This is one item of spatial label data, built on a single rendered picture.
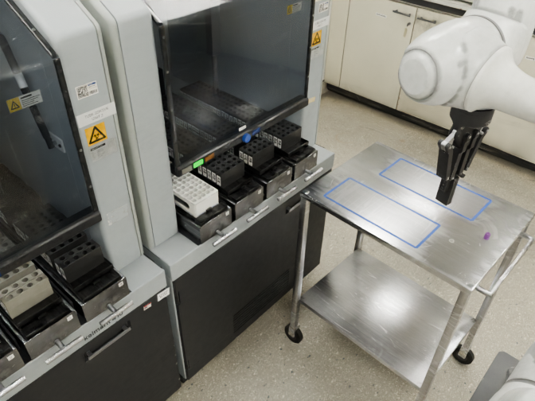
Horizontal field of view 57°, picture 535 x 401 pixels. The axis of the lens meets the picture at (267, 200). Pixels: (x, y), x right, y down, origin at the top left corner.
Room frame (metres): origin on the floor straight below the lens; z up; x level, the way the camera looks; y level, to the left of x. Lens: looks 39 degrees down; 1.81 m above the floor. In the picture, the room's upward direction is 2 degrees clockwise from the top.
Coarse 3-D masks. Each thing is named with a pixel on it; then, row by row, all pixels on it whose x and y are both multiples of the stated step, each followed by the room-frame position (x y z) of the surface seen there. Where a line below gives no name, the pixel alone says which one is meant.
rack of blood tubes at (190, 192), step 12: (180, 180) 1.26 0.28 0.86; (192, 180) 1.25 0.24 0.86; (180, 192) 1.19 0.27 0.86; (192, 192) 1.20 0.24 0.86; (204, 192) 1.19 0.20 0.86; (216, 192) 1.20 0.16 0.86; (180, 204) 1.18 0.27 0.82; (192, 204) 1.14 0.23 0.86; (204, 204) 1.16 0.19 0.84; (216, 204) 1.19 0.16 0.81
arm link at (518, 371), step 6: (534, 342) 0.63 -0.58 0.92; (528, 348) 0.64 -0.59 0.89; (534, 348) 0.61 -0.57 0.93; (528, 354) 0.61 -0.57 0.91; (534, 354) 0.60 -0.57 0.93; (522, 360) 0.61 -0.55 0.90; (528, 360) 0.59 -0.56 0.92; (534, 360) 0.59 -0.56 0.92; (516, 366) 0.61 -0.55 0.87; (522, 366) 0.59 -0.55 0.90; (528, 366) 0.58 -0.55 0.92; (534, 366) 0.57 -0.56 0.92; (516, 372) 0.58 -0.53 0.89; (522, 372) 0.57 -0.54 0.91; (528, 372) 0.57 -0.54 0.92; (534, 372) 0.56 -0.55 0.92; (510, 378) 0.57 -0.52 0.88; (516, 378) 0.56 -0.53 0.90; (522, 378) 0.56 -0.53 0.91; (528, 378) 0.55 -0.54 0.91; (534, 378) 0.55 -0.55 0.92
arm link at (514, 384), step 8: (504, 384) 0.57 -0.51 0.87; (512, 384) 0.55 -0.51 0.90; (520, 384) 0.54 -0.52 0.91; (528, 384) 0.54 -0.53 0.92; (496, 392) 0.55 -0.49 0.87; (504, 392) 0.53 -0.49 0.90; (512, 392) 0.51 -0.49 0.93; (520, 392) 0.49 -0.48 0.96; (528, 392) 0.48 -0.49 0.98; (496, 400) 0.51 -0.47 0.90; (504, 400) 0.49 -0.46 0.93; (512, 400) 0.48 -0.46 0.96; (520, 400) 0.47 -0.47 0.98; (528, 400) 0.46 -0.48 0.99
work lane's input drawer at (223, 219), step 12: (180, 216) 1.15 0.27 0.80; (192, 216) 1.13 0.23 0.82; (204, 216) 1.13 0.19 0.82; (216, 216) 1.15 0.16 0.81; (228, 216) 1.19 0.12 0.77; (192, 228) 1.12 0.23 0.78; (204, 228) 1.11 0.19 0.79; (216, 228) 1.14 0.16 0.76; (204, 240) 1.10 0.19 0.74; (216, 240) 1.10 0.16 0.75
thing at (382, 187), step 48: (384, 144) 1.57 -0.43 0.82; (336, 192) 1.27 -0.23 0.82; (384, 192) 1.28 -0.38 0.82; (432, 192) 1.29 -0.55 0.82; (480, 192) 1.30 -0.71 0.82; (384, 240) 1.05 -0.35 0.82; (432, 240) 1.05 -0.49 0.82; (480, 240) 1.06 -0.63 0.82; (336, 288) 1.33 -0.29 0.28; (384, 288) 1.34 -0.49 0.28; (480, 288) 0.91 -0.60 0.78; (288, 336) 1.27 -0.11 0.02; (384, 336) 1.10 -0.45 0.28; (432, 336) 1.11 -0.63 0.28
